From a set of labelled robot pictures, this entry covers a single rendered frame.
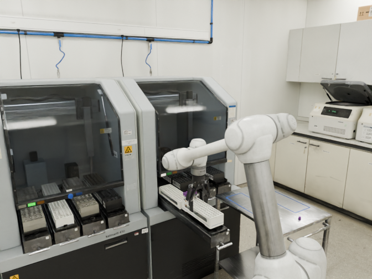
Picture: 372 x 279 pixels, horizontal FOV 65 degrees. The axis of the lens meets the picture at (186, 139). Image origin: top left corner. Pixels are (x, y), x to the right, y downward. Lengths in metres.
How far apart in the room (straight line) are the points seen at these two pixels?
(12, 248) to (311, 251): 1.54
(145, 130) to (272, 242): 1.09
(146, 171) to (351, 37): 2.92
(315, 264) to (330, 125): 2.60
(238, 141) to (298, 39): 3.44
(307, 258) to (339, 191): 2.59
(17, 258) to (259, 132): 1.42
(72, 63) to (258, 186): 2.16
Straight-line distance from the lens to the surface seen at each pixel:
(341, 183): 3.87
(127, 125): 1.86
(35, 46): 2.84
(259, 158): 1.13
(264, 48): 4.16
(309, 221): 1.91
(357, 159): 3.71
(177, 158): 1.53
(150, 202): 2.09
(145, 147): 1.95
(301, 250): 1.38
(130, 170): 1.94
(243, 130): 1.08
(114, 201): 1.96
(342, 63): 4.05
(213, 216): 1.70
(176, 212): 1.93
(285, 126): 1.22
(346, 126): 3.71
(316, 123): 3.91
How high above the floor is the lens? 1.70
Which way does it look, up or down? 14 degrees down
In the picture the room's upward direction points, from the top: straight up
